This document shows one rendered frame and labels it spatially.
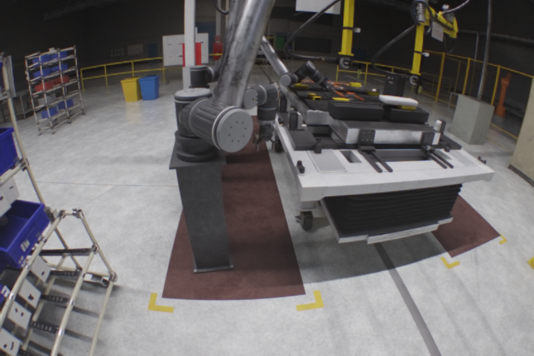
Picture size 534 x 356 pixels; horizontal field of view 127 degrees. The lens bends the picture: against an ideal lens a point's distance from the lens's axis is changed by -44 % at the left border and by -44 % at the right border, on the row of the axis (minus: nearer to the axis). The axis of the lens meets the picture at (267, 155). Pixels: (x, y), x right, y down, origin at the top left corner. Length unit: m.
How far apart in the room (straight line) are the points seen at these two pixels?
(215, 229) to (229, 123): 0.81
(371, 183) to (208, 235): 1.05
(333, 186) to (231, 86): 0.71
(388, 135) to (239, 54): 1.22
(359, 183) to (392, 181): 0.22
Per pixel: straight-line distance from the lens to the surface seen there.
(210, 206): 1.45
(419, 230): 1.92
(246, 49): 1.05
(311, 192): 1.24
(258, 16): 1.10
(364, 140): 1.71
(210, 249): 1.71
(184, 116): 1.20
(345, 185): 1.29
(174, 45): 9.98
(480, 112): 6.26
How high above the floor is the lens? 1.50
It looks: 26 degrees down
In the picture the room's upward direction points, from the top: 2 degrees clockwise
